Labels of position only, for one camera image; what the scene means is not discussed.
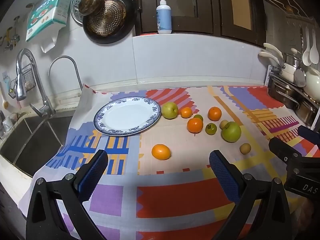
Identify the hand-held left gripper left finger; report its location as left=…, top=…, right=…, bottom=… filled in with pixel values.
left=26, top=149, right=109, bottom=240

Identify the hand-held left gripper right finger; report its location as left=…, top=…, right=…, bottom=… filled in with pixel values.
left=209, top=150, right=292, bottom=240

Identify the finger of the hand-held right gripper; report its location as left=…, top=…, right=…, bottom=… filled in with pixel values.
left=297, top=126, right=320, bottom=143
left=269, top=137, right=303, bottom=164

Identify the large green apple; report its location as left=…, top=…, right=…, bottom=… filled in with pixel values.
left=222, top=121, right=242, bottom=143

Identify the blue rimmed white plate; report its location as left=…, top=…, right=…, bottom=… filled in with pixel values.
left=94, top=96, right=162, bottom=137

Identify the steel pot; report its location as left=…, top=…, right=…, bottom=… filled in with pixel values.
left=267, top=76, right=320, bottom=128

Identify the colourful patterned cloth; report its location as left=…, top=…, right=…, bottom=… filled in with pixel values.
left=19, top=84, right=320, bottom=240

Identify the steel spatula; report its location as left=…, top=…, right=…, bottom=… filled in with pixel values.
left=294, top=66, right=307, bottom=88

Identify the steel sink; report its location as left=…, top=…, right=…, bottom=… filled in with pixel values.
left=0, top=115, right=75, bottom=178

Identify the white spoon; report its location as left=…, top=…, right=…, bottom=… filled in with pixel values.
left=310, top=29, right=319, bottom=65
left=302, top=29, right=312, bottom=66

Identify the yellow green pear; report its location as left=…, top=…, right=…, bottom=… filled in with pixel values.
left=161, top=102, right=179, bottom=119

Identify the chrome gooseneck tap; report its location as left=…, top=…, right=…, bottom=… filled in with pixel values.
left=48, top=56, right=83, bottom=92

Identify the chrome kitchen faucet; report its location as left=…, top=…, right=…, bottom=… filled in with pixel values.
left=16, top=49, right=56, bottom=117

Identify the white plastic bag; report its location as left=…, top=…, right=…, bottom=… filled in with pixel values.
left=40, top=26, right=67, bottom=53

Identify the black frying pan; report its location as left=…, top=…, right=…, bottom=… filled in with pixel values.
left=82, top=0, right=135, bottom=44

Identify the copper strainer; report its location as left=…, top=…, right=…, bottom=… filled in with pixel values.
left=86, top=0, right=126, bottom=36

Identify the blue white pump bottle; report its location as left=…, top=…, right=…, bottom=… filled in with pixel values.
left=156, top=0, right=172, bottom=34

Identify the teal printed box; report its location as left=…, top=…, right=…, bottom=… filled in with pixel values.
left=25, top=0, right=72, bottom=42

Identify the black wire basket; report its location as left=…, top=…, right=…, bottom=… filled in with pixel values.
left=8, top=64, right=35, bottom=98

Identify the bicycle shaped wall hook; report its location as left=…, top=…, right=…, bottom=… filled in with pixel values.
left=0, top=26, right=20, bottom=52

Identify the dark wooden window frame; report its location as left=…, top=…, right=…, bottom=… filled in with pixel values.
left=135, top=0, right=268, bottom=47

